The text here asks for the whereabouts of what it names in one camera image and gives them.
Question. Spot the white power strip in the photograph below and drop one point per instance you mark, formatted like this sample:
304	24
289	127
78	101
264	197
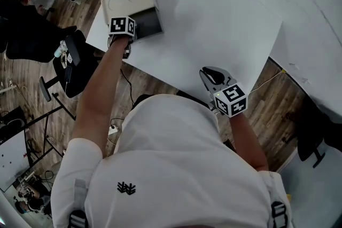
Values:
113	131

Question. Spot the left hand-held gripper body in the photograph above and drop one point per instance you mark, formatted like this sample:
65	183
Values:
121	25

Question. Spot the grey drawer box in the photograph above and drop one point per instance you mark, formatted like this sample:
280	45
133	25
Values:
133	0

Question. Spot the person's left forearm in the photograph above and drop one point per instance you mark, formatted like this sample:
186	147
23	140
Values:
99	88

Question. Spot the black office chair with items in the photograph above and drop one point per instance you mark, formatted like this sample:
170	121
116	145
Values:
80	77

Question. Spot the person's right forearm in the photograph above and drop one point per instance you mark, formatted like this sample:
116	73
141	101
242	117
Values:
248	141

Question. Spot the person's black trousers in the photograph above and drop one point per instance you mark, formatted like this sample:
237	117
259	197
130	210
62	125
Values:
195	98

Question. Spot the black smartphone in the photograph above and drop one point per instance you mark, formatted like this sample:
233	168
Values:
68	73

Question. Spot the white card with black squares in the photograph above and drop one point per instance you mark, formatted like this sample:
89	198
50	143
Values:
69	57

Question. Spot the black metal stand frame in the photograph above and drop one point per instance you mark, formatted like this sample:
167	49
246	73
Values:
40	117

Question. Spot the black swivel chair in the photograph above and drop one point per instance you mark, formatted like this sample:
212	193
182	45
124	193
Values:
312	141

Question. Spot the pale green bottle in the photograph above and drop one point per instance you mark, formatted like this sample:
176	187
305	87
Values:
60	49

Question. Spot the person's white shirt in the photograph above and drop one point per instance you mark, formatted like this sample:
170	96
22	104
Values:
173	163

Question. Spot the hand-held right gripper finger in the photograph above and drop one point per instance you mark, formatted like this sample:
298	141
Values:
206	81
225	74

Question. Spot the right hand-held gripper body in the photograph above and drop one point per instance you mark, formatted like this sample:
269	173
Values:
231	100

